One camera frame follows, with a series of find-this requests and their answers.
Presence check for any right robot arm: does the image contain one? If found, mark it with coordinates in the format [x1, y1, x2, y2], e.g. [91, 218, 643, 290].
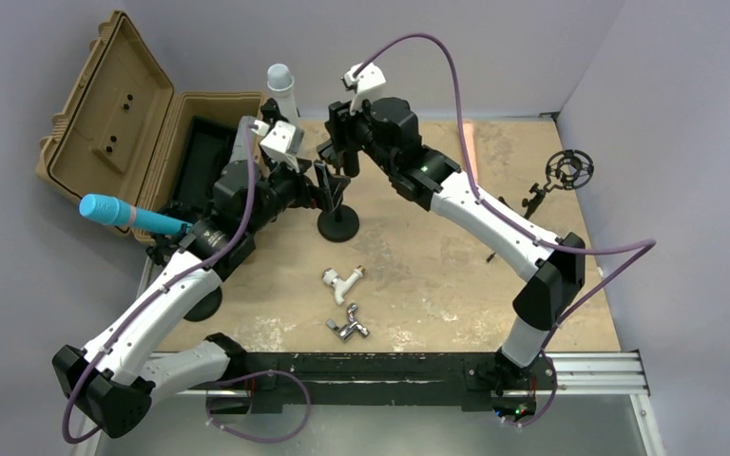
[317, 97, 586, 393]

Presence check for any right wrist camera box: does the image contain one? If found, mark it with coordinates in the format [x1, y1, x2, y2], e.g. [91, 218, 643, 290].
[342, 63, 387, 116]

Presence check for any blue microphone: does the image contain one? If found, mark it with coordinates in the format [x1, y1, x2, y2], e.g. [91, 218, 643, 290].
[79, 194, 192, 236]

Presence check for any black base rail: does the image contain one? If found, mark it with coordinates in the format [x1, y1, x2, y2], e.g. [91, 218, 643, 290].
[150, 351, 649, 417]

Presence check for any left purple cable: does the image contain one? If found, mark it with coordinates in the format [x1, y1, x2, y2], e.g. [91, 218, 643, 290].
[61, 121, 269, 446]

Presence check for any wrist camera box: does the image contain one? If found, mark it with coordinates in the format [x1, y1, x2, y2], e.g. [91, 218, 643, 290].
[342, 63, 387, 116]
[259, 121, 304, 173]

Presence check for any pink microphone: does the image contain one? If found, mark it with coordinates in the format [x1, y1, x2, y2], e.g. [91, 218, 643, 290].
[463, 122, 479, 181]

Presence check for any grey device in case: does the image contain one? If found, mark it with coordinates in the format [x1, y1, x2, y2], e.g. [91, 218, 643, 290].
[228, 116, 257, 164]

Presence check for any white plastic tap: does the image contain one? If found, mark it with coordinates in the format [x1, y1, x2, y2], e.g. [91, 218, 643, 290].
[321, 265, 365, 306]

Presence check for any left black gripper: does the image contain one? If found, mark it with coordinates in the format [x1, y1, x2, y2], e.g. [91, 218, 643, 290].
[245, 155, 348, 236]

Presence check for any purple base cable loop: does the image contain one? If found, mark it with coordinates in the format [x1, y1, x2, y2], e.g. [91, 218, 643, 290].
[204, 367, 314, 445]

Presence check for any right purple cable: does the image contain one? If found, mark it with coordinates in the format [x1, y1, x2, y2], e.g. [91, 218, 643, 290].
[355, 32, 657, 353]

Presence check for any black microphone silver grille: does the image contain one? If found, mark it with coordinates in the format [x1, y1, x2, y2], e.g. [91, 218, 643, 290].
[342, 143, 360, 178]

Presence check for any tan plastic hard case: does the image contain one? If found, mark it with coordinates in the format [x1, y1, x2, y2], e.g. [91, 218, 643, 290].
[35, 10, 266, 211]

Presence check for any black tripod shock-mount stand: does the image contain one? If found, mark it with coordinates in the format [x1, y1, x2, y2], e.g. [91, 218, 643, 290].
[486, 148, 595, 264]

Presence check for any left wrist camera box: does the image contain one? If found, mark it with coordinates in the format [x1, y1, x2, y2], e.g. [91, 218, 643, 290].
[259, 121, 304, 173]

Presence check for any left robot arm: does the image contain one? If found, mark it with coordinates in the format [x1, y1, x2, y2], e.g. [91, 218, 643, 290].
[52, 159, 350, 444]

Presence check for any chrome metal faucet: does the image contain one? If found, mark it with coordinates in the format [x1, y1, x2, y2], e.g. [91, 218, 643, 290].
[326, 302, 370, 343]

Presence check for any white microphone grey head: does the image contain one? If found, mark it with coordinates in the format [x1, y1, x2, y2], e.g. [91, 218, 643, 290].
[266, 63, 300, 125]

